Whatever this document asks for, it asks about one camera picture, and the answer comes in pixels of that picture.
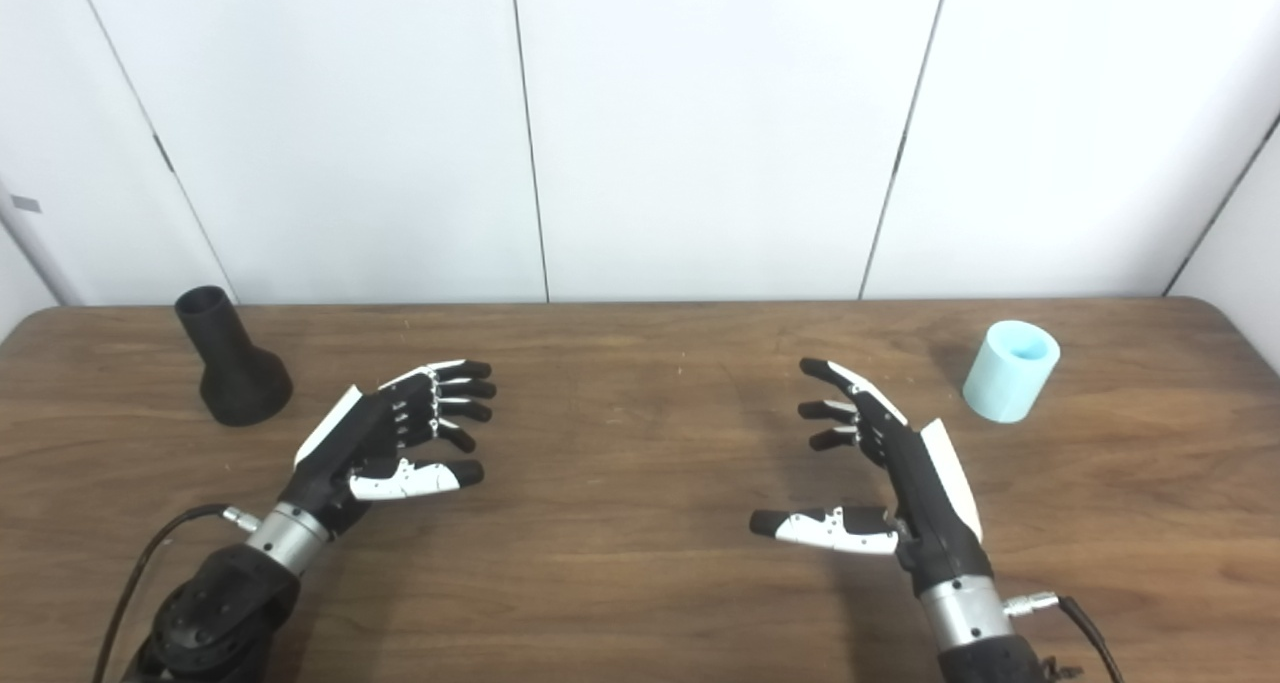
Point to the black flared nozzle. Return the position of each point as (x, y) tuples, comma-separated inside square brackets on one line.
[(235, 378)]

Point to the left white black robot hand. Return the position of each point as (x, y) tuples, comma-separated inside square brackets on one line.
[(345, 453)]

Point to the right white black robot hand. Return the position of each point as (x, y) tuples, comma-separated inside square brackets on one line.
[(925, 503)]

